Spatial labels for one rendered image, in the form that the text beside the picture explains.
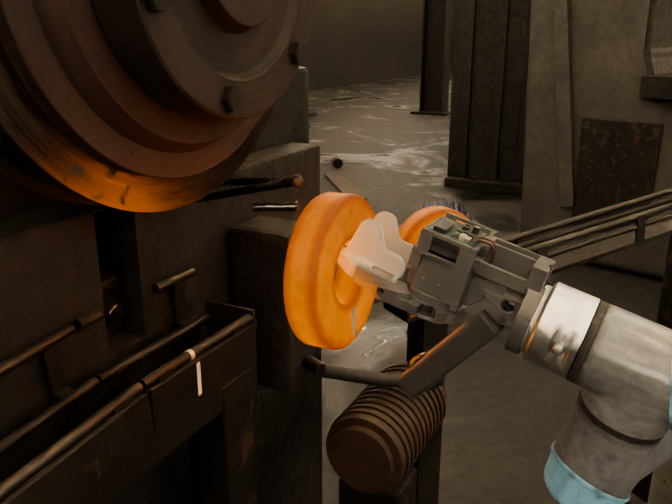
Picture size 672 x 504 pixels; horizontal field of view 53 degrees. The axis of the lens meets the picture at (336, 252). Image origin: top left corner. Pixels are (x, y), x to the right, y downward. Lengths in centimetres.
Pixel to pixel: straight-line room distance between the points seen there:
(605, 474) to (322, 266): 30
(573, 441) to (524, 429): 138
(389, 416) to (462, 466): 85
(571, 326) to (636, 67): 266
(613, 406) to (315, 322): 26
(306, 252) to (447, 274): 13
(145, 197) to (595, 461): 47
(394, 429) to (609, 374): 46
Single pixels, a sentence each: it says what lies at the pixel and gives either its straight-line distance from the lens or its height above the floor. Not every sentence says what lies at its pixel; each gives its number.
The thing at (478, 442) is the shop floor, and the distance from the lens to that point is 194.
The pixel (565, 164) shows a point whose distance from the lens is 332.
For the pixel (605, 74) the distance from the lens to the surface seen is 325.
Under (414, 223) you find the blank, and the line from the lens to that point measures 108.
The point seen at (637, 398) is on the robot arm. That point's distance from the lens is 61.
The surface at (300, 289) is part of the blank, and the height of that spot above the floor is 83.
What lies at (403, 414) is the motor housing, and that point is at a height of 52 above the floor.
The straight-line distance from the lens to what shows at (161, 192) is 70.
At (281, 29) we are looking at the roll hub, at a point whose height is 106.
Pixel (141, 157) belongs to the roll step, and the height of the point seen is 94.
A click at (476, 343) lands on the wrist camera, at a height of 79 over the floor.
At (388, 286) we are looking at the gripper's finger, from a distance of 62.
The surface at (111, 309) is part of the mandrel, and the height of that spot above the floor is 75.
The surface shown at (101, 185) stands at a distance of 64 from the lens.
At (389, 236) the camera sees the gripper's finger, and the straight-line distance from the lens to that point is 67.
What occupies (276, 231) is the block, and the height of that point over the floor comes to 80.
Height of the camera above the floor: 105
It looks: 18 degrees down
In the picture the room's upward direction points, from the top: straight up
